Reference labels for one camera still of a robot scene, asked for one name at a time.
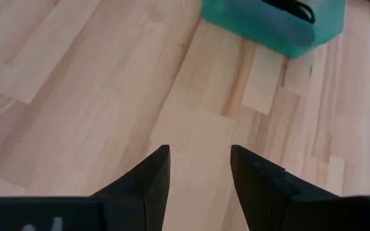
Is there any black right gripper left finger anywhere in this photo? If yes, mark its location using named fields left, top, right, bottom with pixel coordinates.
left=0, top=144, right=172, bottom=231

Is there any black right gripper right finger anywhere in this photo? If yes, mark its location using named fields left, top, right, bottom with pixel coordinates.
left=230, top=144, right=370, bottom=231

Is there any teal plastic bin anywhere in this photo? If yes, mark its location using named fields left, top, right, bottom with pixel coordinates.
left=200, top=0, right=347, bottom=59

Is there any black USB cable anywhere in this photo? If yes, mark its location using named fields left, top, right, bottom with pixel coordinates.
left=261, top=0, right=317, bottom=25

